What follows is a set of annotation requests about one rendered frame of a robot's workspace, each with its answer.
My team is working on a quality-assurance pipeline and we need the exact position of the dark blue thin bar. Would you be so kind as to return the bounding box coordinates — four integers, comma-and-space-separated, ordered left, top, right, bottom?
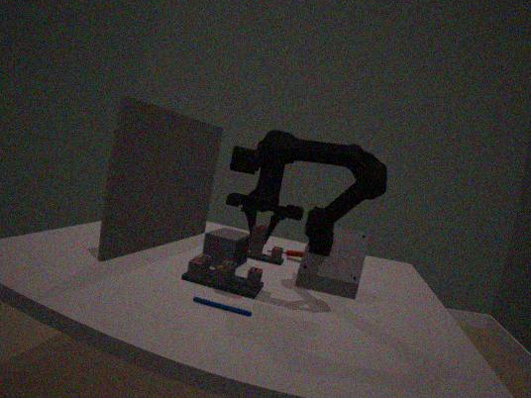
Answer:
193, 296, 252, 316

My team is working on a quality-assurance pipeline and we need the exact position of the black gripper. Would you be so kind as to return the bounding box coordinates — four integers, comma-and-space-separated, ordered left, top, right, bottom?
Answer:
226, 176, 304, 241

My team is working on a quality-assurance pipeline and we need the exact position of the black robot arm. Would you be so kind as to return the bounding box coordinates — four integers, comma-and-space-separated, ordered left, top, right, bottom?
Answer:
230, 131, 387, 256

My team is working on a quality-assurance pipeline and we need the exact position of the red-handled screwdriver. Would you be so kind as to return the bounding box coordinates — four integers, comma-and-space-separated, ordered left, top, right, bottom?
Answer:
283, 250, 304, 256

